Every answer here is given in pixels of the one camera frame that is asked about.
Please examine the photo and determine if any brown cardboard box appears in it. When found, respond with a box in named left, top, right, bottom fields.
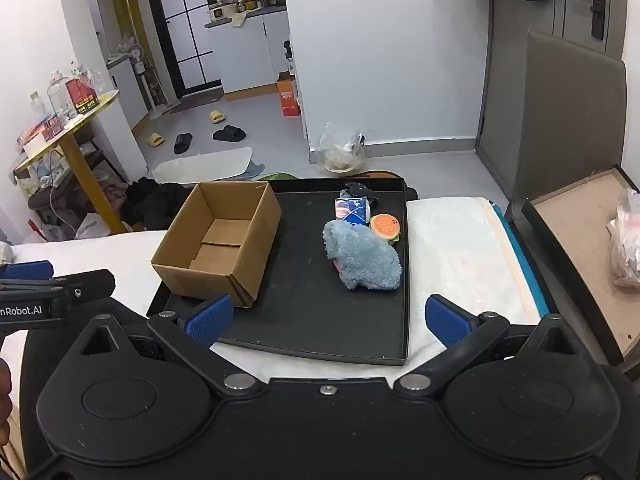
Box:
left=151, top=181, right=282, bottom=308

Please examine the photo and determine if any grey plush toy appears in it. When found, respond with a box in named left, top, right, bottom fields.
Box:
left=322, top=220, right=402, bottom=290

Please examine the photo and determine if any burger plush toy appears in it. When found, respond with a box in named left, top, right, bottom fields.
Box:
left=369, top=214, right=401, bottom=244

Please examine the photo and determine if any blue tissue pack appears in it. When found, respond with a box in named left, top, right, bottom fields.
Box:
left=334, top=197, right=371, bottom=226

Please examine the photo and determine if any black dotted fabric toy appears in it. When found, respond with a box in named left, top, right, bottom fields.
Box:
left=344, top=182, right=378, bottom=207

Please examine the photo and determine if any person's hand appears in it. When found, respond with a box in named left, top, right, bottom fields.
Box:
left=0, top=359, right=13, bottom=446

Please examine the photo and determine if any white red shopping bag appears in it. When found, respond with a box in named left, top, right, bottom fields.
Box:
left=75, top=212, right=111, bottom=240

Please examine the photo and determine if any black clothes pile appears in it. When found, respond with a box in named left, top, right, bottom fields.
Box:
left=120, top=177, right=191, bottom=231

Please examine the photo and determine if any yellow round side table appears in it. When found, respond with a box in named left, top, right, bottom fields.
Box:
left=11, top=90, right=127, bottom=234

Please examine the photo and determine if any black shallow tray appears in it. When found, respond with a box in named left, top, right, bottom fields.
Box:
left=149, top=179, right=410, bottom=365

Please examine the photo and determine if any pink small box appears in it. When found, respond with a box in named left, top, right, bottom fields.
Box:
left=38, top=114, right=64, bottom=141

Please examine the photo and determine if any clear glass jar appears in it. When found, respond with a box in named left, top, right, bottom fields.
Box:
left=47, top=70, right=77, bottom=125

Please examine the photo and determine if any brown framed board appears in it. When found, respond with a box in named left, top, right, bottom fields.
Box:
left=522, top=167, right=639, bottom=365

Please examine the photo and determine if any white floor mat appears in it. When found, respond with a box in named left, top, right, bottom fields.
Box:
left=151, top=148, right=253, bottom=184

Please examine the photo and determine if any yellow slipper near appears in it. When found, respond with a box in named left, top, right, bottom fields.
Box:
left=146, top=132, right=165, bottom=148

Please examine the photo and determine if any yellow slipper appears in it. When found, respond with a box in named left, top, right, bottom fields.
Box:
left=209, top=110, right=226, bottom=124
left=146, top=132, right=165, bottom=148

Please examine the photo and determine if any red box on table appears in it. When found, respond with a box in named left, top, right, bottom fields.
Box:
left=65, top=78, right=100, bottom=114

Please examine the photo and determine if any green leaf cartoon rug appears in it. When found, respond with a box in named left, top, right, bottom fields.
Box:
left=258, top=172, right=298, bottom=182

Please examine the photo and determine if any black slipper left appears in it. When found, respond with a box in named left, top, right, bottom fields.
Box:
left=174, top=132, right=193, bottom=155

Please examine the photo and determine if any pink plastic bag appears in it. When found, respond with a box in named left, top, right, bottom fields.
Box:
left=608, top=188, right=640, bottom=288

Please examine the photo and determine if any clear plastic bag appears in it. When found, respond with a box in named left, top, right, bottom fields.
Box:
left=316, top=122, right=366, bottom=174

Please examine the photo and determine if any yellow slipper far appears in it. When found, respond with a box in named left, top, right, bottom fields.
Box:
left=209, top=110, right=226, bottom=124

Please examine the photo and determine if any white standing fan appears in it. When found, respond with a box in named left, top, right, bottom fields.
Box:
left=118, top=37, right=168, bottom=119

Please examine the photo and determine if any grey upholstered panel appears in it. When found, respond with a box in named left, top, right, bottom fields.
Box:
left=506, top=30, right=627, bottom=220

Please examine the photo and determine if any orange cardboard box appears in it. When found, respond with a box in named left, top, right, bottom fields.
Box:
left=277, top=72, right=300, bottom=117

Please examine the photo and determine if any white kitchen cabinet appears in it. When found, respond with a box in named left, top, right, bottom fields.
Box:
left=205, top=6, right=290, bottom=94

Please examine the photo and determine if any grey door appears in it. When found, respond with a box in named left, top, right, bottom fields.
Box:
left=476, top=0, right=627, bottom=200

